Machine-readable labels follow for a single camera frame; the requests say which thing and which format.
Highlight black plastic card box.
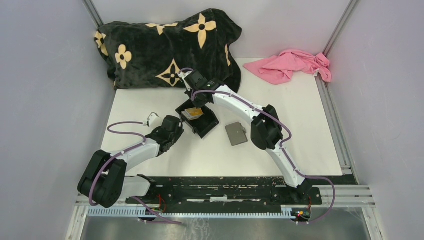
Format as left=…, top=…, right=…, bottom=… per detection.
left=175, top=100, right=220, bottom=139

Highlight slotted grey cable duct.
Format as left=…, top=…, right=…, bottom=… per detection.
left=87, top=206, right=295, bottom=220

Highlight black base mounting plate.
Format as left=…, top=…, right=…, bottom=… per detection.
left=125, top=175, right=357, bottom=215

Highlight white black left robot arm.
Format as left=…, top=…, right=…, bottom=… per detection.
left=77, top=115, right=184, bottom=208

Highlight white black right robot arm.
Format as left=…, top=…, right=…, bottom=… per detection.
left=177, top=69, right=312, bottom=204

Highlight stack of cards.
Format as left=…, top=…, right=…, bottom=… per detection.
left=181, top=107, right=204, bottom=121

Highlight black floral plush blanket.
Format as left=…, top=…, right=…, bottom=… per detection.
left=93, top=8, right=242, bottom=92

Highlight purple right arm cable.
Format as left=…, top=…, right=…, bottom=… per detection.
left=178, top=67, right=337, bottom=225

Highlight pink cloth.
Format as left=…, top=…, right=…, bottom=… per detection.
left=243, top=49, right=333, bottom=85

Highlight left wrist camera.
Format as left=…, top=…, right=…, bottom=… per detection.
left=146, top=112, right=163, bottom=129

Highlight grey leather card holder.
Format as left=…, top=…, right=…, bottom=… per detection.
left=225, top=122, right=248, bottom=147

